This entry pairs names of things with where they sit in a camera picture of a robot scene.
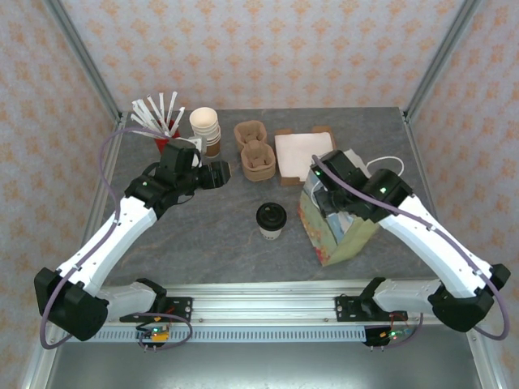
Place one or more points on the white napkin stack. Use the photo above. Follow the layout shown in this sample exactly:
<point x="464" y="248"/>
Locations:
<point x="300" y="152"/>

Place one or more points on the right base circuit board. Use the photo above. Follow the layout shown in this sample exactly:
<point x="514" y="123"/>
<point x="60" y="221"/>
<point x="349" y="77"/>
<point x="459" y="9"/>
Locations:
<point x="391" y="335"/>

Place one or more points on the left base circuit board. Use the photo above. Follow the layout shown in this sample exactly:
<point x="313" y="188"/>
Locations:
<point x="156" y="334"/>

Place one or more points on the stack of paper cups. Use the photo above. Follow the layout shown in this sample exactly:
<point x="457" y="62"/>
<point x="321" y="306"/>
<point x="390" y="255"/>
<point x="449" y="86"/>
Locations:
<point x="204" y="123"/>

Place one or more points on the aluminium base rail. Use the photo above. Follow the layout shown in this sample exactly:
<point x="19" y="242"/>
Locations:
<point x="263" y="302"/>

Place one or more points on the aluminium frame post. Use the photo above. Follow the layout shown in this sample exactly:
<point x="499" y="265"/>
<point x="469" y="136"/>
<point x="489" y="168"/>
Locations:
<point x="83" y="61"/>
<point x="442" y="61"/>

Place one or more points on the aluminium table side rail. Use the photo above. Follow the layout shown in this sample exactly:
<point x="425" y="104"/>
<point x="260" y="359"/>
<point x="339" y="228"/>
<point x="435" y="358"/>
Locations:
<point x="488" y="364"/>
<point x="38" y="364"/>

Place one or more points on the brown pulp cup carrier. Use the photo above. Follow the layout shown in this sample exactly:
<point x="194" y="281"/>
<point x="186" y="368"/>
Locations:
<point x="255" y="162"/>

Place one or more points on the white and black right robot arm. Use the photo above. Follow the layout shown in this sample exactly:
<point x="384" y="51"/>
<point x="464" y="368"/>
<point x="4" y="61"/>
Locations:
<point x="438" y="247"/>

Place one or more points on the brown cardboard napkin tray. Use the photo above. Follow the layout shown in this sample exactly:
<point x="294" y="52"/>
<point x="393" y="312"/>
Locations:
<point x="282" y="131"/>

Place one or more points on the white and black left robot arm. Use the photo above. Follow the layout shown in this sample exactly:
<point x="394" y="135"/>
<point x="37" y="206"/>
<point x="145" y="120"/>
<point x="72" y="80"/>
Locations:
<point x="109" y="239"/>

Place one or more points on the red straw holder cup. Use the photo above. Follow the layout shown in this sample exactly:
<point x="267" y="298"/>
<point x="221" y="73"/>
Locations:
<point x="162" y="145"/>

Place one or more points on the black plastic cup lid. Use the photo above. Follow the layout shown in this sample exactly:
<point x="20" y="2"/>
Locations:
<point x="271" y="215"/>

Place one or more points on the base circuit board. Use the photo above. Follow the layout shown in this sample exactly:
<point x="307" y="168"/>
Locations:
<point x="391" y="335"/>
<point x="156" y="334"/>

